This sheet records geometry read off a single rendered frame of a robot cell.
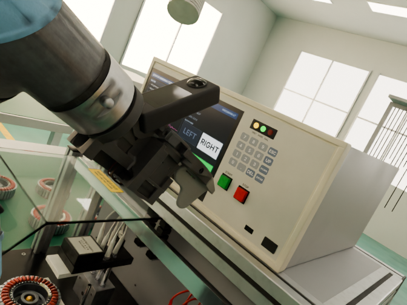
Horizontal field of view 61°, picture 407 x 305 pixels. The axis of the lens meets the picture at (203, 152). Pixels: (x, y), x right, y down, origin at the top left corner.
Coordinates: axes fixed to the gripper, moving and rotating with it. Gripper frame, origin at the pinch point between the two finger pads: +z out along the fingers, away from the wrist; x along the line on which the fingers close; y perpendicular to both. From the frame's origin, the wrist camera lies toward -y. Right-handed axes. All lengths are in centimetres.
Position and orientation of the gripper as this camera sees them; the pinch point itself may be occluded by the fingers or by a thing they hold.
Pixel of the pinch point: (200, 176)
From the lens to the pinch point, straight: 50.4
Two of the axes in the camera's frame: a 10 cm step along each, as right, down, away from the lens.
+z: 4.0, 4.8, 7.8
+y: -6.3, 7.6, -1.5
